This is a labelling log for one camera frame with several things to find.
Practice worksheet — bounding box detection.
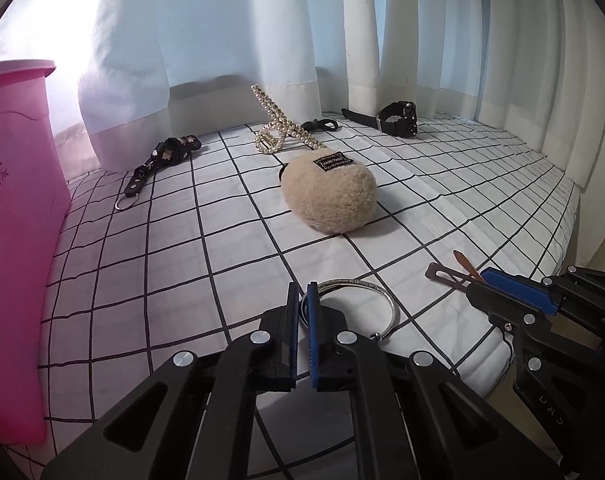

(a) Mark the black knotted hair tie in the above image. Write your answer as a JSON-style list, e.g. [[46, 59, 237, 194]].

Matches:
[[299, 117, 340, 134]]

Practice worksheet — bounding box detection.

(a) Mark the black studded strap keyring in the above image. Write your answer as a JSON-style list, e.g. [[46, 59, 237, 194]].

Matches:
[[114, 136, 202, 211]]

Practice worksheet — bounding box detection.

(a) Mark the brown metal hair clip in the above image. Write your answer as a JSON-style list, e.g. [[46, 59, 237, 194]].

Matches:
[[425, 250, 485, 292]]

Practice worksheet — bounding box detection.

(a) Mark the black grid white bedsheet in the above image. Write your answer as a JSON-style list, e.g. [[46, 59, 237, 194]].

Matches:
[[10, 115, 579, 479]]

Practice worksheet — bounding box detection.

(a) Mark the white blue curtain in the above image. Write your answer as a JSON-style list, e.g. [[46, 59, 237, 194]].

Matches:
[[51, 0, 605, 186]]

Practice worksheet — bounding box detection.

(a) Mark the black wrist watch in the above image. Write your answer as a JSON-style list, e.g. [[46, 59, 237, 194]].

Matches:
[[342, 101, 419, 139]]

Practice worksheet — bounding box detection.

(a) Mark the beige fluffy pompom hair tie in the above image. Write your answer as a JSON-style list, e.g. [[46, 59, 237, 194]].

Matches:
[[276, 147, 379, 235]]

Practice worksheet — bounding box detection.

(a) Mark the thin silver hinged bracelet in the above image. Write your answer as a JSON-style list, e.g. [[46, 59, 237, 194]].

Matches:
[[301, 276, 401, 345]]

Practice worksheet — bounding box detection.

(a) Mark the pink plastic storage bin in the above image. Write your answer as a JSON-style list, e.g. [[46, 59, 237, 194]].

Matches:
[[0, 60, 70, 444]]

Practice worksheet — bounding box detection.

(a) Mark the pearl hair claw clip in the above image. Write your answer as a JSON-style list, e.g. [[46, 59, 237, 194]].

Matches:
[[250, 84, 322, 155]]

